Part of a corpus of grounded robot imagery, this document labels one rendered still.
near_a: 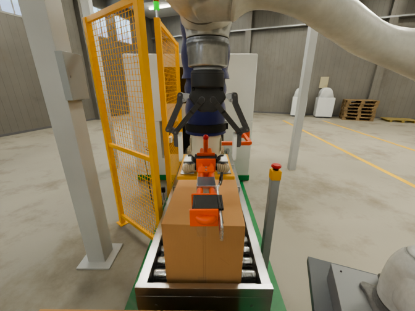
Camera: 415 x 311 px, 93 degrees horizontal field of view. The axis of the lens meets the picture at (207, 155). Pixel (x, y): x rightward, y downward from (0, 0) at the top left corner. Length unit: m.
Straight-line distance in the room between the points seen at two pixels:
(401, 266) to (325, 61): 11.54
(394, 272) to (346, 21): 0.74
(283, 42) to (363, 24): 11.74
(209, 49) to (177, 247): 0.91
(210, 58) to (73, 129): 1.41
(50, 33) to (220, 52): 1.39
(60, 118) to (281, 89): 11.12
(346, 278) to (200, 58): 0.98
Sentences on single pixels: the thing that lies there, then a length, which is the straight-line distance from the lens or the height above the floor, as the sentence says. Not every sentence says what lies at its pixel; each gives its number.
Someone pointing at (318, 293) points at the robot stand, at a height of 0.75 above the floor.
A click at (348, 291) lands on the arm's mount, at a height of 0.84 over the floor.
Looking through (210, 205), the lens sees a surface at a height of 1.27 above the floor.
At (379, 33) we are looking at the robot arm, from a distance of 0.48.
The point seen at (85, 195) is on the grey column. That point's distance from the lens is 1.91.
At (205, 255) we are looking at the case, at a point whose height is 0.76.
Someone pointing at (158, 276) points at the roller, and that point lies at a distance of 1.36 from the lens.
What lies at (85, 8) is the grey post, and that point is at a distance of 4.13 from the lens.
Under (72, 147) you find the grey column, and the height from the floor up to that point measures 1.14.
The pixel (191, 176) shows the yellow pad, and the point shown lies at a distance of 1.00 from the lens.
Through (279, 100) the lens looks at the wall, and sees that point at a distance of 12.03.
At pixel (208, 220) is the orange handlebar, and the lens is 0.52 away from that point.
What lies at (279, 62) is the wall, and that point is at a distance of 12.05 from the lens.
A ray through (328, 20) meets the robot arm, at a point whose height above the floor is 1.66.
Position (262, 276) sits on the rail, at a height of 0.60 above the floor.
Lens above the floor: 1.57
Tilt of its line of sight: 20 degrees down
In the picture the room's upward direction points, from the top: straight up
